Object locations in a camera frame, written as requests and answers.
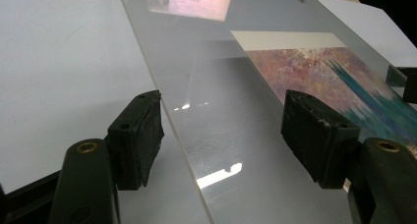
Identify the clear acrylic photo frame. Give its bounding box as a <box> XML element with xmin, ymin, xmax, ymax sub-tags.
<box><xmin>116</xmin><ymin>0</ymin><xmax>417</xmax><ymax>224</ymax></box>

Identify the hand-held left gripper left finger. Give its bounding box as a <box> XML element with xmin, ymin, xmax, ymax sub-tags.
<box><xmin>48</xmin><ymin>88</ymin><xmax>165</xmax><ymax>224</ymax></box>

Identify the colourful photo print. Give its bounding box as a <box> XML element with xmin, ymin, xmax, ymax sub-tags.
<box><xmin>229</xmin><ymin>29</ymin><xmax>417</xmax><ymax>160</ymax></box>

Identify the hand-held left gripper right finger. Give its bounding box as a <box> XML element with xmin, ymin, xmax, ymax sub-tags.
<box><xmin>280</xmin><ymin>88</ymin><xmax>417</xmax><ymax>224</ymax></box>

